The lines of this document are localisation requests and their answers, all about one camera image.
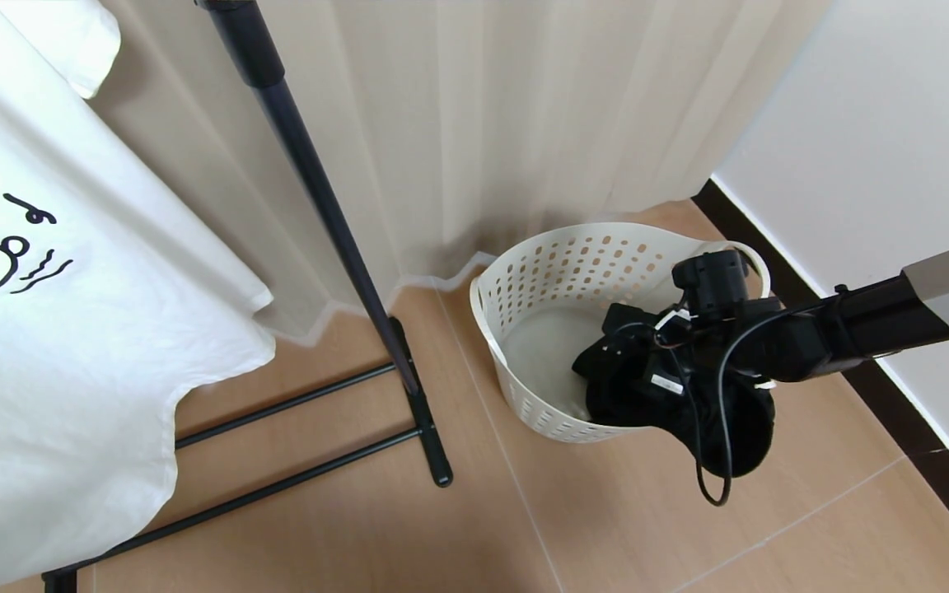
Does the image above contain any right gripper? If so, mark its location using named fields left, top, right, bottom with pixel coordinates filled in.
left=573, top=303, right=764, bottom=398

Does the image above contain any white printed T-shirt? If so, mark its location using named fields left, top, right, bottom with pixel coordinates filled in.
left=0, top=0, right=276, bottom=593

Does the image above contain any white laundry basket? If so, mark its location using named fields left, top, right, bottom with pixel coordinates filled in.
left=469, top=222, right=772, bottom=446

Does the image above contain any black cable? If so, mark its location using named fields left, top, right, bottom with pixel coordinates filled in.
left=664, top=306, right=805, bottom=507

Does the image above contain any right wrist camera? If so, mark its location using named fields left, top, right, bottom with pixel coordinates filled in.
left=672, top=250, right=751, bottom=320

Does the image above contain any black clothes rack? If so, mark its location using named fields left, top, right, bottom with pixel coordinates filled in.
left=42, top=0, right=455, bottom=593

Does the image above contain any black garment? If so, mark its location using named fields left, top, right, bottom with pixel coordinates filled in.
left=573, top=305, right=776, bottom=480

